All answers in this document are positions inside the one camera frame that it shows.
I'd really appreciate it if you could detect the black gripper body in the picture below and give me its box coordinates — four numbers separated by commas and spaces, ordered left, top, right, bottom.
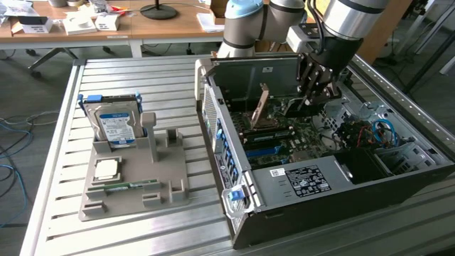
308, 36, 364, 73

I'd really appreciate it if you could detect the wooden cabinet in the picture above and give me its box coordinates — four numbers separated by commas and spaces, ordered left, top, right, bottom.
355, 0, 413, 65

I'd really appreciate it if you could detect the green motherboard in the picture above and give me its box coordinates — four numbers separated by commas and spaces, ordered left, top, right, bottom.
226, 95, 341, 170

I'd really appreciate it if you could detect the CPU socket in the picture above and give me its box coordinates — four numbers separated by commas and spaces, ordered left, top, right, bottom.
244, 109, 281, 131

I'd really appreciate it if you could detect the black plastic shroud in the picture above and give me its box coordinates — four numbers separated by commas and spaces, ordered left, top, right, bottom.
333, 149, 393, 185

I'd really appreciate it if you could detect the blue expansion slot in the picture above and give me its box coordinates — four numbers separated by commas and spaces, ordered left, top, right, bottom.
245, 147, 281, 158

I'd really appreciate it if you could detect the white paper stack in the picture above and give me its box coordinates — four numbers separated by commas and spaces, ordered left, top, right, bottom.
196, 12, 225, 33

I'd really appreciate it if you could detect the brown cardboard box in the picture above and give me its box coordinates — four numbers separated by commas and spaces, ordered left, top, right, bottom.
209, 0, 228, 19

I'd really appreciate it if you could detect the grey power supply unit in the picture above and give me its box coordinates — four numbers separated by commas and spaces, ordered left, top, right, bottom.
250, 156, 351, 207

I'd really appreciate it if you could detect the open black PC case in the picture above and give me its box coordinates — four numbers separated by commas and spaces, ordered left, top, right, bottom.
193, 49, 455, 250

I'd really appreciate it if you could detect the wooden desk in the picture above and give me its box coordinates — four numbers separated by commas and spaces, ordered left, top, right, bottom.
0, 0, 327, 58

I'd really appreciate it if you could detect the black lamp base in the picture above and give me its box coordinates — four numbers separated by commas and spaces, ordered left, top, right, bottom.
138, 0, 178, 20

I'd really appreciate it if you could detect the hard disk in blue caddy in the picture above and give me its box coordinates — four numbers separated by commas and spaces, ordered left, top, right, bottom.
77, 92, 144, 149

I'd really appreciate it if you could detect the small white labelled box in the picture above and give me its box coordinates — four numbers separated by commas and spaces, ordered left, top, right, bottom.
94, 14, 121, 31

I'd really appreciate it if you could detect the grey printed parts rack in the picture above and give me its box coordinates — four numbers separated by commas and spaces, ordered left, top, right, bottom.
78, 111, 192, 222

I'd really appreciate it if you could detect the green RAM stick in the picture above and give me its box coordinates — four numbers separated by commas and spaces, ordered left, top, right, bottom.
88, 179, 158, 192

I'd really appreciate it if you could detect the silver CPU chip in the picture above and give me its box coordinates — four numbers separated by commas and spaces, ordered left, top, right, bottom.
93, 159, 120, 181

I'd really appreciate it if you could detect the white box with tape roll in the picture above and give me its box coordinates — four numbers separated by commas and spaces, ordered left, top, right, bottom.
62, 13, 97, 35

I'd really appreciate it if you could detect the white box with black lid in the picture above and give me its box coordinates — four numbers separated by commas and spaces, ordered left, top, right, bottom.
17, 15, 53, 34

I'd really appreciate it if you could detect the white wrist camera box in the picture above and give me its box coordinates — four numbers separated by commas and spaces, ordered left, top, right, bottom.
286, 25, 323, 51

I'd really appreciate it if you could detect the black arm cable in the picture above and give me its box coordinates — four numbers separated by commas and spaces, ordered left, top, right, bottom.
305, 0, 327, 53

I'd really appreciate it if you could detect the red wire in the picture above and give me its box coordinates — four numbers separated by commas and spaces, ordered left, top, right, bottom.
357, 125, 369, 148

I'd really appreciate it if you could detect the blue wire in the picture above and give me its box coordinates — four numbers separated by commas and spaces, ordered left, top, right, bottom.
372, 119, 401, 148

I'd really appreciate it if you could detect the grey floor cable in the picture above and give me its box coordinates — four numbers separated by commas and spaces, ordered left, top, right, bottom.
0, 110, 60, 126

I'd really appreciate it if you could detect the blue floor cable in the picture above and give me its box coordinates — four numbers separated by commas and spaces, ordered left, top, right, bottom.
0, 118, 34, 229

